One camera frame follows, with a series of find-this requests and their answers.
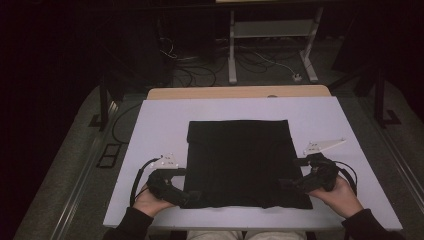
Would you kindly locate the wooden table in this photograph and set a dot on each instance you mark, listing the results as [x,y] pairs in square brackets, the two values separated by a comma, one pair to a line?
[186,92]

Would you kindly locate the metal floor rail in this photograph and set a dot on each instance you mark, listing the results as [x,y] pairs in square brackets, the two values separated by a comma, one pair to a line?
[408,170]
[83,180]

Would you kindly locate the white power plug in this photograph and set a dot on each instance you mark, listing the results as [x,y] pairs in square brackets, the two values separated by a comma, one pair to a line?
[297,77]

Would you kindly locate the person's right hand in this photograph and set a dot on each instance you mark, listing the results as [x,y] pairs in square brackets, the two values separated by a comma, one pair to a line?
[341,200]

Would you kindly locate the white board table cover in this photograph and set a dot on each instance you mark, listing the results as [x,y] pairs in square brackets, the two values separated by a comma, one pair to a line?
[233,110]

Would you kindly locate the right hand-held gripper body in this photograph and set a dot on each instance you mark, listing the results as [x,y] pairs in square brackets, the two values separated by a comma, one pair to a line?
[325,173]

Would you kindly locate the grey metal stand frame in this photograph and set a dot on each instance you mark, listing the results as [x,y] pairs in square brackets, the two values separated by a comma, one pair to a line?
[232,50]

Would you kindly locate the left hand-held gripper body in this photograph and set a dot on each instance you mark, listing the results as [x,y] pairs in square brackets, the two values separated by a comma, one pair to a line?
[163,188]

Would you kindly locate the black tank top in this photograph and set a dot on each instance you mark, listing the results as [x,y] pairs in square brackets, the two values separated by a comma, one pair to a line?
[243,163]

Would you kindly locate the person's right leg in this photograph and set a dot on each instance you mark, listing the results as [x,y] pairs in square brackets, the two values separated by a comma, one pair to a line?
[276,236]

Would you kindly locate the person's left hand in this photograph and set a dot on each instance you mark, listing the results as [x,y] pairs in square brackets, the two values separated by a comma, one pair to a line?
[148,204]

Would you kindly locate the black metal stand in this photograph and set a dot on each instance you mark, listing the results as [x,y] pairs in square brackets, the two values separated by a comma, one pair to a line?
[380,100]
[103,100]

